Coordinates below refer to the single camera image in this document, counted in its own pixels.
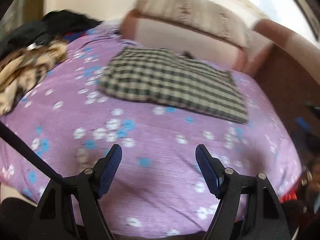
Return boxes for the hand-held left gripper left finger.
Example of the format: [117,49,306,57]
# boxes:
[31,144,123,240]

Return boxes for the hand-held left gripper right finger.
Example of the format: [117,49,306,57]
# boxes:
[196,144,292,240]

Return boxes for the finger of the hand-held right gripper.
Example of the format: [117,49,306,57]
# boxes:
[296,117,312,136]

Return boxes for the green checkered cloth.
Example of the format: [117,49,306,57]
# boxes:
[98,47,250,125]

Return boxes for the pile of dark clothes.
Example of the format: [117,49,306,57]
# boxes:
[0,9,104,58]

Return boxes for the brown wooden bed panel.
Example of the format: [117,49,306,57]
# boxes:
[254,44,320,140]

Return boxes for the purple floral bed sheet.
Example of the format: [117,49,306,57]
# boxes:
[0,22,304,238]

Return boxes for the person's black pants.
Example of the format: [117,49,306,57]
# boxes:
[0,197,38,240]

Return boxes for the beige patterned cloth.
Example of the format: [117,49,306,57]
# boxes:
[0,40,68,117]

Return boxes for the beige patterned pillow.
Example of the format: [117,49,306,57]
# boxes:
[134,0,253,48]

